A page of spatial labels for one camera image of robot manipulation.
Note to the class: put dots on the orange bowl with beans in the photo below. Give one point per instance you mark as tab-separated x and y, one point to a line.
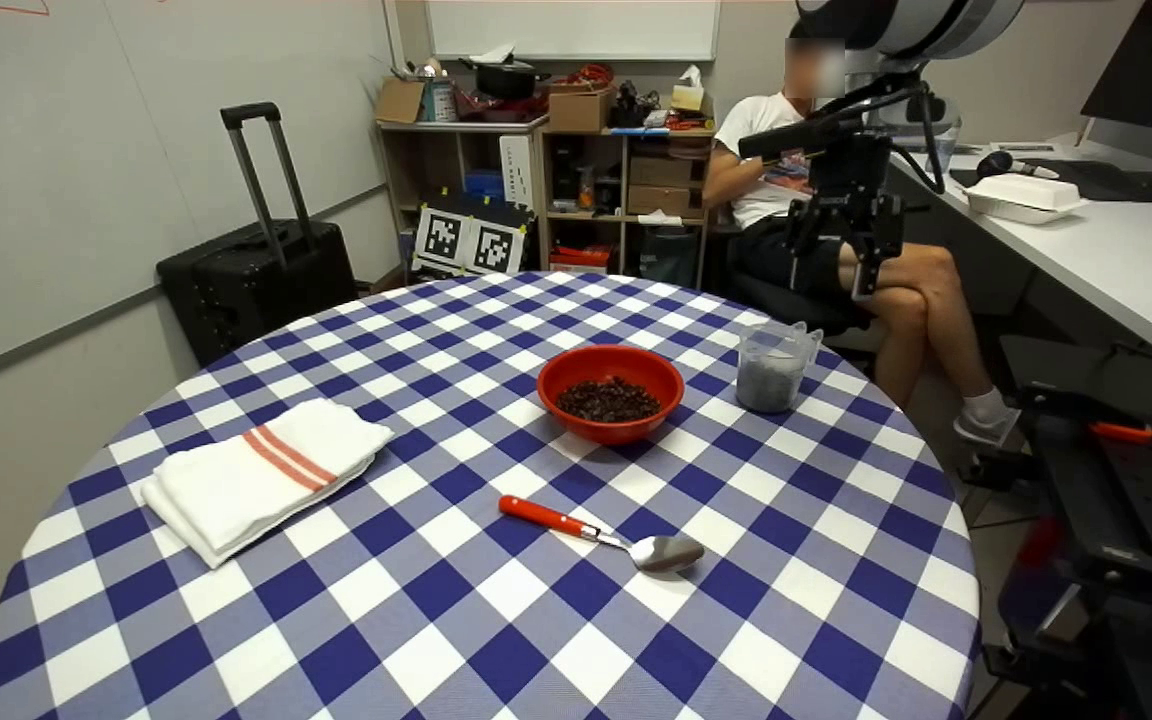
611	394

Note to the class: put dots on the white desk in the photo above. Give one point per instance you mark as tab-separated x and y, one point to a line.
1099	252

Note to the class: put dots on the seated person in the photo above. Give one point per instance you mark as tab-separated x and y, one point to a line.
915	299

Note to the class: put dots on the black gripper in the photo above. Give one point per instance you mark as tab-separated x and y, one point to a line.
781	250

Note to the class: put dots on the white takeout container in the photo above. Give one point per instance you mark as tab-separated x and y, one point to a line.
1024	196

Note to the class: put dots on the red handled metal spoon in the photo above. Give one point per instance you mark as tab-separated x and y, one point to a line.
649	554

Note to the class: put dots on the black rolling suitcase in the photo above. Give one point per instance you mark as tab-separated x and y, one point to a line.
267	274

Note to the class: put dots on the wooden shelf unit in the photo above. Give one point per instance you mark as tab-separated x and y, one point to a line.
603	203

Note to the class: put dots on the blue white checkered tablecloth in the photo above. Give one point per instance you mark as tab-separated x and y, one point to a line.
834	580

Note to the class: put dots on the fiducial marker board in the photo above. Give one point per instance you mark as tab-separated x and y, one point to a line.
470	241

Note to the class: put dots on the white towel red stripes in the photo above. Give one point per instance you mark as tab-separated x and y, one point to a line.
231	494

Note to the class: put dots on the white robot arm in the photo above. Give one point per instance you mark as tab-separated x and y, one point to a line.
848	137

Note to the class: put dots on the cardboard box on shelf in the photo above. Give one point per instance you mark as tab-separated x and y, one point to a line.
578	110

